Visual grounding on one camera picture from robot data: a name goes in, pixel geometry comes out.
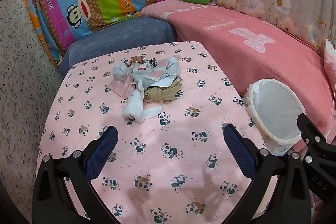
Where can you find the white lined trash bin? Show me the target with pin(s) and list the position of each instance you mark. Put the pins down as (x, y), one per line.
(274, 109)

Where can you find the pale pink cloth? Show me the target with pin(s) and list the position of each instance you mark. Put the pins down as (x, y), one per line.
(122, 88)

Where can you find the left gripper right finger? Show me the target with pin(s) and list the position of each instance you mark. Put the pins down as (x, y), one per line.
(278, 191)

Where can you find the tan stocking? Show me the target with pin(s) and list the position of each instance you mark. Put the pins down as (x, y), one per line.
(162, 95)

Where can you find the brown hair scrunchie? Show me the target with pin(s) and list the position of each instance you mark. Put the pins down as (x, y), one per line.
(135, 59)

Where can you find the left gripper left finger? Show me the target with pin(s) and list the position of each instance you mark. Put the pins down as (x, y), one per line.
(63, 192)

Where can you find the grey white sock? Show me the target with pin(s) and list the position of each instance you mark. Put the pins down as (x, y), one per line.
(121, 71)

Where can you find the pink floral pillow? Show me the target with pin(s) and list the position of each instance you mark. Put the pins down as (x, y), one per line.
(329, 62)

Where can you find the pink fleece blanket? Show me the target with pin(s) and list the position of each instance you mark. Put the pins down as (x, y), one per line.
(248, 49)

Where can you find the blue grey cushion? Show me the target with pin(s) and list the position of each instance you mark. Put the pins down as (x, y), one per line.
(128, 34)

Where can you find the pink panda print cloth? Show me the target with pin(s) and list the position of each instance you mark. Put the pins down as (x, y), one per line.
(172, 168)

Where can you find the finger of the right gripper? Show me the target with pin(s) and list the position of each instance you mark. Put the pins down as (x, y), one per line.
(319, 160)

